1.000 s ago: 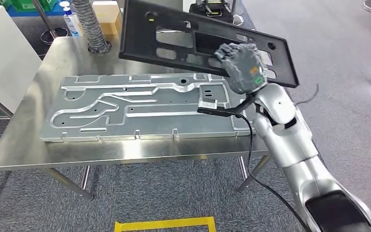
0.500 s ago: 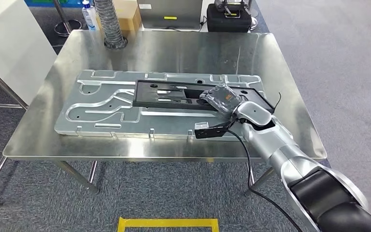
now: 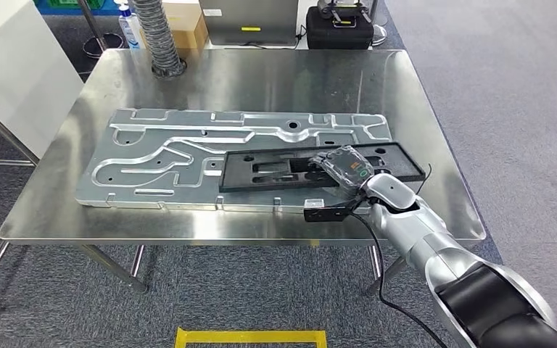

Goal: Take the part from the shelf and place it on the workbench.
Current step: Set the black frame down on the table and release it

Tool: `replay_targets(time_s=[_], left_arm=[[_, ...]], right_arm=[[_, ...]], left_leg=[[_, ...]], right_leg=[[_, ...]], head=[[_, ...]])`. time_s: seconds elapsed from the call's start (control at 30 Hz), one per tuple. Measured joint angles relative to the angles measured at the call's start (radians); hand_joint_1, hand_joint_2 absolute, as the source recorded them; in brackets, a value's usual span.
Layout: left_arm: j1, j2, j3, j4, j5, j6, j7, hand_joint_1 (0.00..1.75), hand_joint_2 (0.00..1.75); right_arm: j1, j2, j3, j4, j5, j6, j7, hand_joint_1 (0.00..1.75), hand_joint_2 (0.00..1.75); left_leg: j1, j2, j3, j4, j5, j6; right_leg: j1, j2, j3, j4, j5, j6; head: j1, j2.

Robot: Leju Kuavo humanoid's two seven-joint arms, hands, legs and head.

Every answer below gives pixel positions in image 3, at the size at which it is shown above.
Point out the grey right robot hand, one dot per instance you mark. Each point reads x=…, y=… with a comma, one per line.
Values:
x=346, y=170

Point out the black plastic frame part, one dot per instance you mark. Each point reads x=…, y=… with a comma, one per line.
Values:
x=240, y=177

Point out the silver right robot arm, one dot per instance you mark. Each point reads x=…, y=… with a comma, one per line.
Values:
x=427, y=235

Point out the stainless steel workbench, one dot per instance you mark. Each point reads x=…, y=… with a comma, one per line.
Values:
x=259, y=81

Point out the black carry case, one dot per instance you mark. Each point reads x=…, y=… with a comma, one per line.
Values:
x=338, y=37

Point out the black remote controller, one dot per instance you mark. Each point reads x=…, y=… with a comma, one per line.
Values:
x=341, y=12

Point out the grey metal case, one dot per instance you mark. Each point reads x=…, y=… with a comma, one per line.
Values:
x=249, y=19

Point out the aluminium fixture plate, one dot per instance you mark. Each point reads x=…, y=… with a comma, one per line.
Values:
x=163, y=144

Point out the cardboard box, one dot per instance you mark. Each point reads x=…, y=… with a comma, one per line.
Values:
x=192, y=29

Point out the white pump bottle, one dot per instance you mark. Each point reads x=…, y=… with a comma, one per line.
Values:
x=129, y=31

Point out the green crate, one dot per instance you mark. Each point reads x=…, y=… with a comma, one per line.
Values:
x=74, y=3

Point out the blue crate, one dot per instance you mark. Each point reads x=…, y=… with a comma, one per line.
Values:
x=67, y=11

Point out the white panel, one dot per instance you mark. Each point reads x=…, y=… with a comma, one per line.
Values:
x=24, y=72

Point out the small steel table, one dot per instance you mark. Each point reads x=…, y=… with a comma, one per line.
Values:
x=4, y=162

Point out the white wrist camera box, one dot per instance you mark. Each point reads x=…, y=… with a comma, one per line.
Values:
x=314, y=202

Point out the black camera bracket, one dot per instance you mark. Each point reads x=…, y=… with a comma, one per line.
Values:
x=324, y=214

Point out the steel stanchion post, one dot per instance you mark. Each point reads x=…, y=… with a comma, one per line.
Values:
x=103, y=45
x=379, y=37

